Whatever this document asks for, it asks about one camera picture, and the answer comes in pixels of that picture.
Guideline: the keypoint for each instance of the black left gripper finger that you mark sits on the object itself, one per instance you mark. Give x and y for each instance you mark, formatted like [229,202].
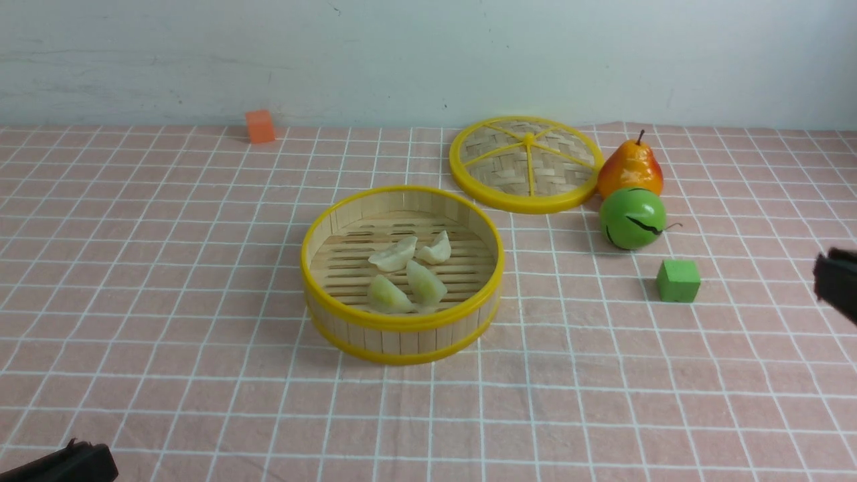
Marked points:
[77,461]

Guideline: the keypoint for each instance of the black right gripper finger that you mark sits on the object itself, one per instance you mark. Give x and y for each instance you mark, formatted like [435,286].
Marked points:
[835,280]

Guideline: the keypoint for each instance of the greenish dumpling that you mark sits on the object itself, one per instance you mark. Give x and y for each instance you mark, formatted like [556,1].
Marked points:
[427,289]
[384,297]

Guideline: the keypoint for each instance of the pale dumpling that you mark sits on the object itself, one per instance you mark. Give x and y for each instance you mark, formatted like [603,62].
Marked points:
[396,256]
[437,252]

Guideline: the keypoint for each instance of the woven bamboo steamer lid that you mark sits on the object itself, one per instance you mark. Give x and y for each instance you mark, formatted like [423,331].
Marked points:
[525,165]

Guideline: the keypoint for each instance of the bamboo steamer tray yellow rim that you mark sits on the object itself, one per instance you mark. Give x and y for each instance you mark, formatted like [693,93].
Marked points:
[336,271]

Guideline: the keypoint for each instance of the green foam cube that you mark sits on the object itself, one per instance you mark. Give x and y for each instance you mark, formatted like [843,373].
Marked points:
[678,281]

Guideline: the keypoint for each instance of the pink checkered tablecloth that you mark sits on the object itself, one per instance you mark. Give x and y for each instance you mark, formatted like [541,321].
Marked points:
[152,300]

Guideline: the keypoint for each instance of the green toy apple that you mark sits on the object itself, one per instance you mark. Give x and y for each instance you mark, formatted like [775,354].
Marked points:
[632,218]

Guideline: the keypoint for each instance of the orange yellow toy pear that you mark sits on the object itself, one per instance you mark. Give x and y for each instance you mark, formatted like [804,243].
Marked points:
[632,165]

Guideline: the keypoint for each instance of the orange foam cube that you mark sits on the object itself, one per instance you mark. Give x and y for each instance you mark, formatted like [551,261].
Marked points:
[260,126]

